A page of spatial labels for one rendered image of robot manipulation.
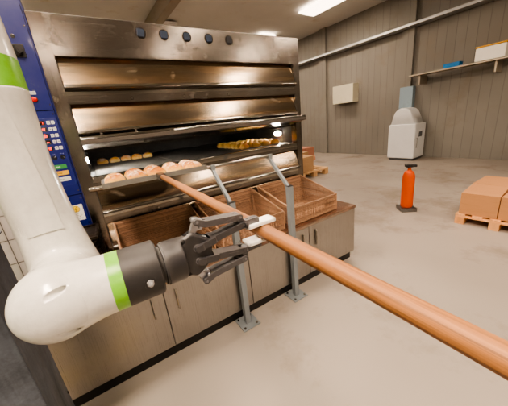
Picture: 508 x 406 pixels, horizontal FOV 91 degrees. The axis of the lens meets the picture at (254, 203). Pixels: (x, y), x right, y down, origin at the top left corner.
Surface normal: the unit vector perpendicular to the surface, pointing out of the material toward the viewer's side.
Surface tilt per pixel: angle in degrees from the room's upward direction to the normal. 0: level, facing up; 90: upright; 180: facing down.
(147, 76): 70
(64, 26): 90
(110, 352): 90
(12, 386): 90
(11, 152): 88
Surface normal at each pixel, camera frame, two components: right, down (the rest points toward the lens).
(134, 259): 0.21, -0.67
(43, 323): 0.34, 0.13
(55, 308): 0.59, -0.11
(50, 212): 0.79, -0.04
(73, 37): 0.55, 0.20
